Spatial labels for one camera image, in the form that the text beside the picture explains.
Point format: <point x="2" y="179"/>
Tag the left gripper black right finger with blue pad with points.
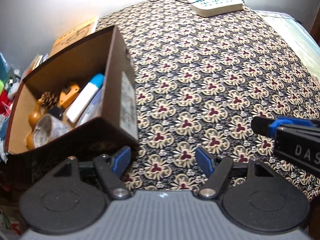
<point x="217" y="170"/>

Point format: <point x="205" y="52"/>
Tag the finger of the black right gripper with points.
<point x="267" y="127"/>

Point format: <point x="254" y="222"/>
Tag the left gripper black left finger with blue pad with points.
<point x="109" y="169"/>

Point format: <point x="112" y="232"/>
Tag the clear plastic case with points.
<point x="91" y="110"/>

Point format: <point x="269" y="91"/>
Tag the white tube blue cap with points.
<point x="84" y="98"/>

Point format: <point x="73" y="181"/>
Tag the brown gourd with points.
<point x="33" y="119"/>

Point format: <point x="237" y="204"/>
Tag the brown cardboard box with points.
<point x="115" y="126"/>

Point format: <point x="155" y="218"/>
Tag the patterned floral tablecloth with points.
<point x="199" y="82"/>

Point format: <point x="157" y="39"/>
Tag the yellow tape measure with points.
<point x="68" y="95"/>

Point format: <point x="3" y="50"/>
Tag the pine cone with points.
<point x="49" y="100"/>

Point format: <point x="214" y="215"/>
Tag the light mattress edge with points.
<point x="296" y="36"/>

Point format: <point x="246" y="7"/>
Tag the white power strip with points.
<point x="209" y="8"/>

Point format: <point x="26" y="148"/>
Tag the stack of books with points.
<point x="38" y="59"/>

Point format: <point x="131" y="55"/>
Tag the plush toys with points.
<point x="10" y="81"/>

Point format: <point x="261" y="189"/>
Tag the yellow book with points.
<point x="77" y="33"/>

